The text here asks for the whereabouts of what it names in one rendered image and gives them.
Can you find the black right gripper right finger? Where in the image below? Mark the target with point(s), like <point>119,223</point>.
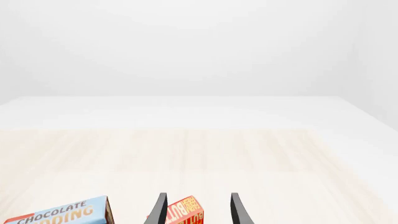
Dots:
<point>238,213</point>

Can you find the blue chocolate pudding box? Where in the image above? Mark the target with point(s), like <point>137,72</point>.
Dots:
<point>66,213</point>

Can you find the red butter box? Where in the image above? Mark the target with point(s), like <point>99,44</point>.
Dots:
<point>186,211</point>

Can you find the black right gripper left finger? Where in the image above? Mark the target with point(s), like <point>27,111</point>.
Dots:
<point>160,212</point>

